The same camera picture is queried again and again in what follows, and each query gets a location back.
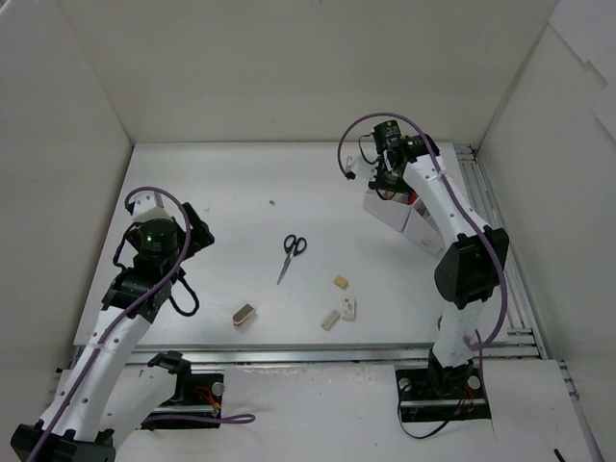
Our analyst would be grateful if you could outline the black handled scissors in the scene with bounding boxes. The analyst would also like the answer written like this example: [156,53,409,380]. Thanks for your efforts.
[276,234,307,285]

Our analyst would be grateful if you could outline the tan eraser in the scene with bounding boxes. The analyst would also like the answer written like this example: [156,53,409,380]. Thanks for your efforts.
[334,276,348,290]

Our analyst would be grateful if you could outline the white eraser with label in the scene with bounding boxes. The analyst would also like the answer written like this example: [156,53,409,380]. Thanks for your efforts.
[342,296,357,321]

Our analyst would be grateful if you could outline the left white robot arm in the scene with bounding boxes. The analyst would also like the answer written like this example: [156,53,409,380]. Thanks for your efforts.
[11,193,215,461]

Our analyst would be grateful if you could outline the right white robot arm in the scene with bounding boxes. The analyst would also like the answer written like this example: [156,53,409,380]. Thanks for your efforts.
[369,120,509,397]

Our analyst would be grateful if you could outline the purple divided organizer box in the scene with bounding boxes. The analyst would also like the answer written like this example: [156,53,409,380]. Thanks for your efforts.
[363,190,445,258]

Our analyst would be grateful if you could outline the grey white eraser block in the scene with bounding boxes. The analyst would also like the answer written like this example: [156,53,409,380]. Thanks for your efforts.
[321,310,341,332]

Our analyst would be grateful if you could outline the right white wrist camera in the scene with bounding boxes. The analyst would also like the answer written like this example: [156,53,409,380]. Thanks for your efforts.
[345,154,378,182]

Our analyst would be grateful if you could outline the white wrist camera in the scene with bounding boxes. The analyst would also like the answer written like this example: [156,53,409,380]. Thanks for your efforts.
[128,192,169,223]
[345,154,378,182]

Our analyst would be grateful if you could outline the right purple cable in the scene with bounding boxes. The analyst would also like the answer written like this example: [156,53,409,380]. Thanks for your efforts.
[336,112,510,352]

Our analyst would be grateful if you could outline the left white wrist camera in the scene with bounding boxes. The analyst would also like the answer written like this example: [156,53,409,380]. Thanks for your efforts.
[128,192,169,223]

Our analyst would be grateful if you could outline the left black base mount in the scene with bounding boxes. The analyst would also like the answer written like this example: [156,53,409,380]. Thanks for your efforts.
[141,350,224,431]

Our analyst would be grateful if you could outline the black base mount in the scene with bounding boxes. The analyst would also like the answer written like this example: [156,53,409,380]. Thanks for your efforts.
[395,363,492,424]
[141,350,224,431]

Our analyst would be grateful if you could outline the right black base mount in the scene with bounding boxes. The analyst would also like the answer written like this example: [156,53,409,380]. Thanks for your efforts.
[395,363,492,424]

